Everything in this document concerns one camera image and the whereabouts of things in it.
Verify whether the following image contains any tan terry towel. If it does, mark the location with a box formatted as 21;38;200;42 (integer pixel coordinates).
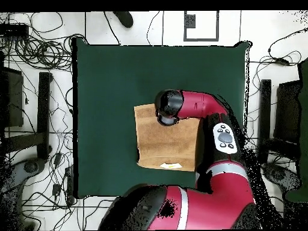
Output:
134;103;202;172

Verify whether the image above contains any dark green table cloth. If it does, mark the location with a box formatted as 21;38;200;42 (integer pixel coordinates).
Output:
72;40;253;199

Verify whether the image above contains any black power strip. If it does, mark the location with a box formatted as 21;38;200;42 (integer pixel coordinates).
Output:
64;165;76;206
0;23;30;38

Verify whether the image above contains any black T-shaped stand base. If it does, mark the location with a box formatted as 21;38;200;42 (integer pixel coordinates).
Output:
256;79;301;165
2;71;53;161

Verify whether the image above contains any small gray square box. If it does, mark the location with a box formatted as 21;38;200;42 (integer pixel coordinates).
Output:
184;14;196;29

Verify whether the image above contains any person's black shoe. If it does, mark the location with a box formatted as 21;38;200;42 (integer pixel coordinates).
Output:
112;10;134;29

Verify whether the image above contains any gray stand base black knob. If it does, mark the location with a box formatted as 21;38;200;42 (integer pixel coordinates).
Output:
0;157;48;230
261;162;303;193

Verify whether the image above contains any black rectangular box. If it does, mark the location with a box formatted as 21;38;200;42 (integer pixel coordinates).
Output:
273;80;302;143
0;66;24;128

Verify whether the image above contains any dark green fabric sheet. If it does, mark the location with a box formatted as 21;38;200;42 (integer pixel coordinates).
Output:
285;60;308;203

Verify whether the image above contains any gray square frame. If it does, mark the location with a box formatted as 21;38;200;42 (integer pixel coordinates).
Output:
183;10;220;42

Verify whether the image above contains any black cable tangle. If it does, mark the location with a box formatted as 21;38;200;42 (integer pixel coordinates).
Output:
4;33;90;73

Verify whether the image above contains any black inline cable adapter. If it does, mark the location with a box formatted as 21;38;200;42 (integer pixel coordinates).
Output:
274;57;291;66

